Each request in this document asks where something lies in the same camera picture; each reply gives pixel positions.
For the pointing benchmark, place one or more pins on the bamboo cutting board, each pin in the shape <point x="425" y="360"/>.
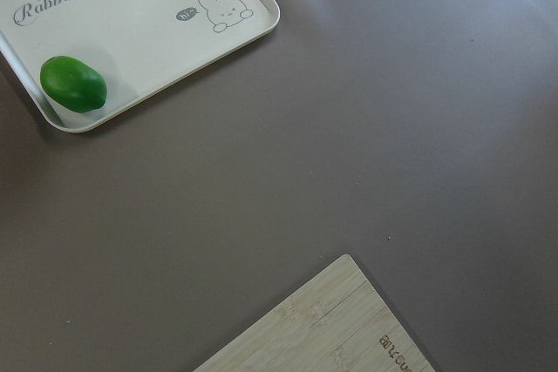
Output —
<point x="336" y="321"/>

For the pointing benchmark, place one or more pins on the cream rabbit tray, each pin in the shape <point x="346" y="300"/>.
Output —
<point x="139" y="47"/>

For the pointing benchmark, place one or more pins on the green lime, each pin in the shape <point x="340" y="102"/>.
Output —
<point x="73" y="84"/>

